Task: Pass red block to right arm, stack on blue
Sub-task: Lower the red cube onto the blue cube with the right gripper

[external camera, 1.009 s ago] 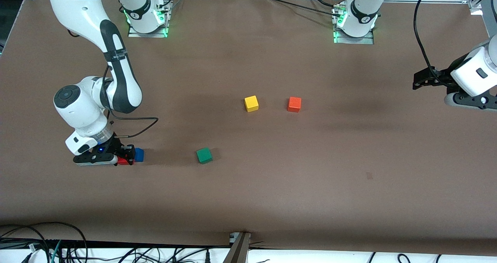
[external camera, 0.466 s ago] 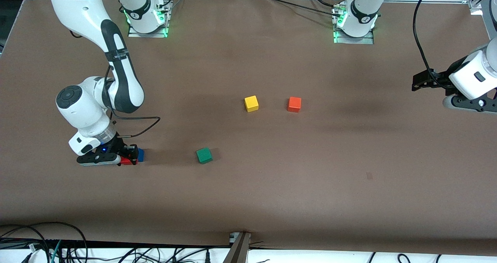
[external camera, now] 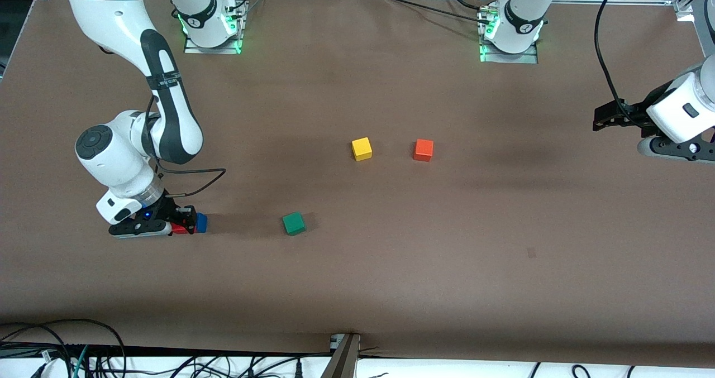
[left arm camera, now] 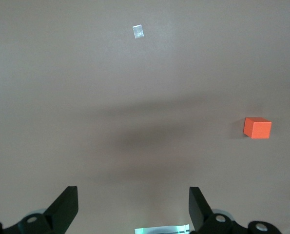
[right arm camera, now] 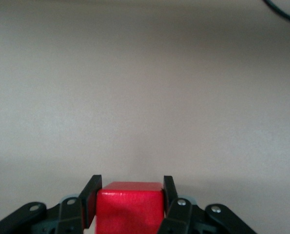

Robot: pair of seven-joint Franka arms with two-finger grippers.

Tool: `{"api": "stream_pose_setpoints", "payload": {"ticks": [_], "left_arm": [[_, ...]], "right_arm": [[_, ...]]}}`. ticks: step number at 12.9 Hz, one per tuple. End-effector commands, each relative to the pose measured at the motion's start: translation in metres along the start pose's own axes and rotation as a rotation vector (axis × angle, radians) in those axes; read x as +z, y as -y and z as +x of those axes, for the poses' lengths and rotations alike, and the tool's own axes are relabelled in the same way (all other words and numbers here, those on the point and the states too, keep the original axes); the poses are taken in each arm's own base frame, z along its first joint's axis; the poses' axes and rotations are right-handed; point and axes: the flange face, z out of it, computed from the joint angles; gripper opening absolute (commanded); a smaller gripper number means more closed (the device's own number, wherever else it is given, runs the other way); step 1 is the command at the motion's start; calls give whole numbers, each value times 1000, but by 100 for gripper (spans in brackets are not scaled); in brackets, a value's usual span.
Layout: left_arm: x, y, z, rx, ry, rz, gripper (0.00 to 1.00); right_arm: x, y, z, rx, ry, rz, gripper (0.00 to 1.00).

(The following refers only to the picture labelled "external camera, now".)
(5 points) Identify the green wooden block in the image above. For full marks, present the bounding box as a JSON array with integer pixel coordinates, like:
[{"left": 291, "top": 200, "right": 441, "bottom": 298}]
[{"left": 282, "top": 211, "right": 307, "bottom": 236}]

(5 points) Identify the yellow wooden block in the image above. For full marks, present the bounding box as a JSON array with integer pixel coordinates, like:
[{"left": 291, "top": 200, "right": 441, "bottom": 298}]
[{"left": 351, "top": 137, "right": 373, "bottom": 162}]

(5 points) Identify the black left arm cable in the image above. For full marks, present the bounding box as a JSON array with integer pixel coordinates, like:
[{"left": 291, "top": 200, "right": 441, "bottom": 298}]
[{"left": 595, "top": 0, "right": 640, "bottom": 123}]

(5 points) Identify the black looped cable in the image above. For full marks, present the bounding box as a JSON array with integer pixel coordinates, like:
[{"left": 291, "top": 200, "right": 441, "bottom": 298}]
[{"left": 0, "top": 319, "right": 127, "bottom": 378}]

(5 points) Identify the teal cable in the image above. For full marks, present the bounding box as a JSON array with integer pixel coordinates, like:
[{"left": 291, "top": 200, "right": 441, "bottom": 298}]
[{"left": 71, "top": 344, "right": 90, "bottom": 378}]

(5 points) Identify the black base cable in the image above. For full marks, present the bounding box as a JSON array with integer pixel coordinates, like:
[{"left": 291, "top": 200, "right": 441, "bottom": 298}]
[
  {"left": 441, "top": 0, "right": 492, "bottom": 13},
  {"left": 383, "top": 0, "right": 487, "bottom": 22}
]

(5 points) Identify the grey metal post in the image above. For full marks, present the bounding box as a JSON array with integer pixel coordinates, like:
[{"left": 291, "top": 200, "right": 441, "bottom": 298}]
[{"left": 320, "top": 333, "right": 361, "bottom": 378}]

